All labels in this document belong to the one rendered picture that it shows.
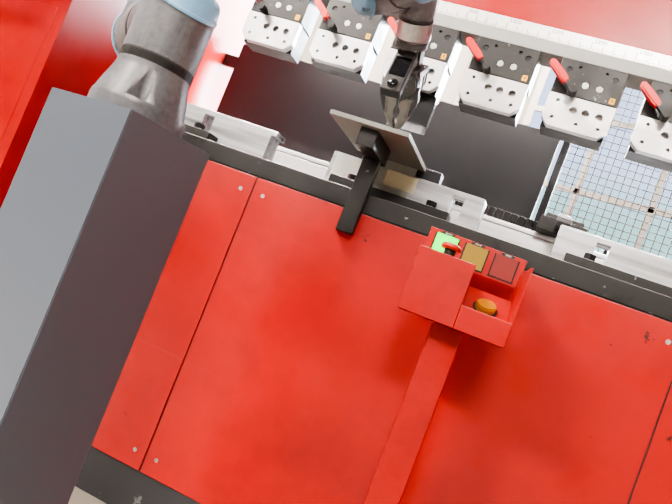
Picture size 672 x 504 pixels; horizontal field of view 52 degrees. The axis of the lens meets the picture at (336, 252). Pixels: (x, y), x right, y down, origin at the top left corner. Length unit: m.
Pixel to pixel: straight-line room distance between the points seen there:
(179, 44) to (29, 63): 0.87
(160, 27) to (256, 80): 1.40
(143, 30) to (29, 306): 0.43
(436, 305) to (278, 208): 0.52
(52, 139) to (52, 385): 0.35
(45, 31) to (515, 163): 1.37
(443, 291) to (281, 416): 0.51
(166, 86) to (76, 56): 0.91
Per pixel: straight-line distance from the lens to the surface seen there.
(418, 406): 1.29
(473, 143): 2.22
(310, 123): 2.35
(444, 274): 1.24
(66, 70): 1.95
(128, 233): 1.04
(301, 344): 1.53
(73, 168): 1.04
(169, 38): 1.09
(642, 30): 1.76
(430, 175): 1.67
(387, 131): 1.44
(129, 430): 1.71
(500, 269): 1.40
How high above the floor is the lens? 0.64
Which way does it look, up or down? 3 degrees up
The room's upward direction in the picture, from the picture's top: 21 degrees clockwise
